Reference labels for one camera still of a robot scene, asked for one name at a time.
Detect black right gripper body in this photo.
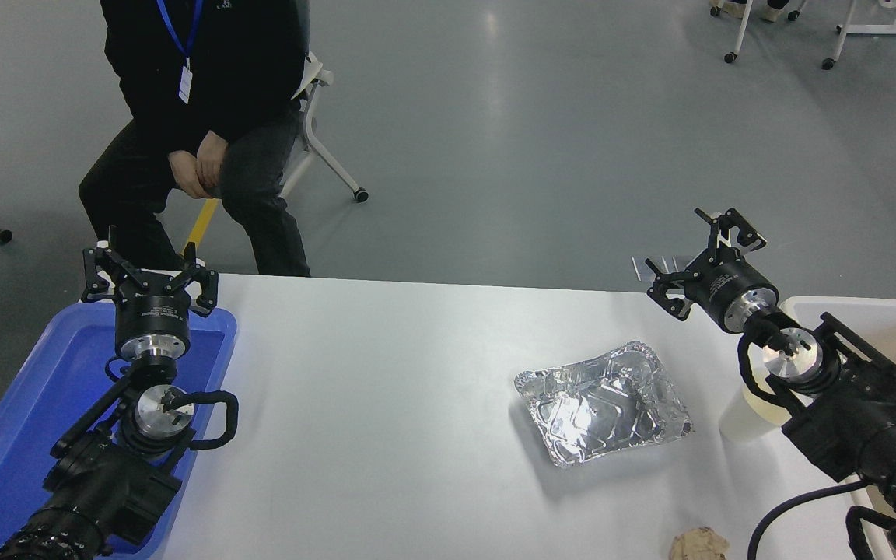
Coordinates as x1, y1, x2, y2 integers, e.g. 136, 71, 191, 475
683, 258, 775, 324

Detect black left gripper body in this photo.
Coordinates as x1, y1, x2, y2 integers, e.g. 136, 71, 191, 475
114, 271, 193, 345

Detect white paper cup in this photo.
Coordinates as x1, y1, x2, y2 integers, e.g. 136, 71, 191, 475
719, 364, 793, 445

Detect blue lanyard with badge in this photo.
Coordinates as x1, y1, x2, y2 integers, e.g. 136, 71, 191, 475
155, 0, 205, 106

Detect person's right hand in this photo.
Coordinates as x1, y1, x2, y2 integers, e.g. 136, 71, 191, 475
167, 149, 212, 200

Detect person's left hand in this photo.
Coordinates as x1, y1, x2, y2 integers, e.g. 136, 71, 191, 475
197, 130, 229, 188

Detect crumpled silver foil tray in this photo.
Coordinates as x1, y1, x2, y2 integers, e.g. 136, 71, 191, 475
514, 340, 695, 469

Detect blue plastic tray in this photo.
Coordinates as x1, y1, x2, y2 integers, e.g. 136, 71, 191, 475
0, 302, 239, 559

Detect white wheeled chair legs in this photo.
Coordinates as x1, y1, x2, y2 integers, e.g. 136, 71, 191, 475
709, 0, 863, 72

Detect seated person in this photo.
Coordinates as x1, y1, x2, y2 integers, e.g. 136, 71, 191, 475
79, 0, 313, 278

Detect person's feet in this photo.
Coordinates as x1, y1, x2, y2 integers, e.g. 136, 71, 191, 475
716, 0, 791, 23

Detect crumpled tan paper ball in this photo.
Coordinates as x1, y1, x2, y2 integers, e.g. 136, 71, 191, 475
667, 527, 730, 560

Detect white wheeled stand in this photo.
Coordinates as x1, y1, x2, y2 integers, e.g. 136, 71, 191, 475
837, 0, 896, 37

